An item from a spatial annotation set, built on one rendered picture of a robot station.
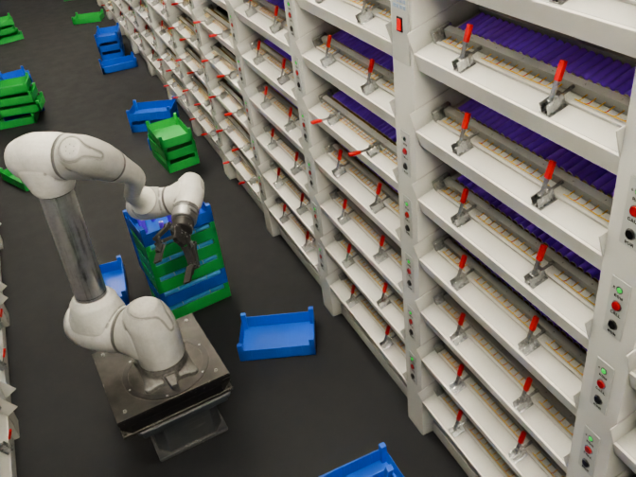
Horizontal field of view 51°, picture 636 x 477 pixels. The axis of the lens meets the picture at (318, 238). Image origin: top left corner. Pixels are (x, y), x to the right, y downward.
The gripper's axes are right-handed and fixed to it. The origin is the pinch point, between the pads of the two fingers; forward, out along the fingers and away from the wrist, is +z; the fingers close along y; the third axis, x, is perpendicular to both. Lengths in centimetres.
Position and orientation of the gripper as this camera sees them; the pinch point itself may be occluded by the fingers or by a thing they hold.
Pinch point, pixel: (172, 270)
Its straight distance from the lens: 222.2
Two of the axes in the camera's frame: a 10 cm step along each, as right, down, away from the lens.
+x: -8.2, 3.3, 4.7
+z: -0.4, 7.9, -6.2
